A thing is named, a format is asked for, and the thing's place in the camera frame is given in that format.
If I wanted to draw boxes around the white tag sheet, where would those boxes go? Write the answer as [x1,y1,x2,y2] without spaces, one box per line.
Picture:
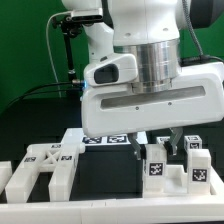
[61,126,149,147]

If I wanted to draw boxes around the white camera cable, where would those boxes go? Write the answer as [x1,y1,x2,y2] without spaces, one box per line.
[45,11,73,99]

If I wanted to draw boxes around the white chair seat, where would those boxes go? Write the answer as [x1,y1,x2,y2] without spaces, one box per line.
[142,164,214,200]

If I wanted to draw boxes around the white obstacle fence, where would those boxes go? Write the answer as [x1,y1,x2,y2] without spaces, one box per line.
[0,166,224,224]

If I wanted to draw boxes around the white tagged cube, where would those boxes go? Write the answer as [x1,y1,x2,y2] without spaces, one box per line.
[156,136,170,144]
[184,135,202,151]

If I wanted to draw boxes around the black cables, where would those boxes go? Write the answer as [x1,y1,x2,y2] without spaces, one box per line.
[4,79,84,109]

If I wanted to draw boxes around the white tagged cube right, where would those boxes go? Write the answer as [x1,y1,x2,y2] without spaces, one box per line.
[184,135,202,151]

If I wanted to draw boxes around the grey camera on stand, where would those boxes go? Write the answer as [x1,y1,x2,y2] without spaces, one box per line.
[71,8,103,21]

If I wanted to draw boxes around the white chair back frame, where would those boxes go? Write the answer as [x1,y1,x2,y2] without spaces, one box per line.
[4,142,86,204]

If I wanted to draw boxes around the black camera stand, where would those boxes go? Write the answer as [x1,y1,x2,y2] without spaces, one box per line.
[52,16,82,93]

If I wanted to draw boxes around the white tagged cube left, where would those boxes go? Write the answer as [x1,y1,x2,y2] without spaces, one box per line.
[156,136,170,144]

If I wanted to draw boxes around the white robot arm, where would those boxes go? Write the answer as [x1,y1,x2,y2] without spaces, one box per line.
[62,0,224,153]

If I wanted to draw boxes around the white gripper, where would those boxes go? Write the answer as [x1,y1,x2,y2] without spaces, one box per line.
[82,62,224,160]

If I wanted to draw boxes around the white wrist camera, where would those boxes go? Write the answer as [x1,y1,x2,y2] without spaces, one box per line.
[84,53,138,87]

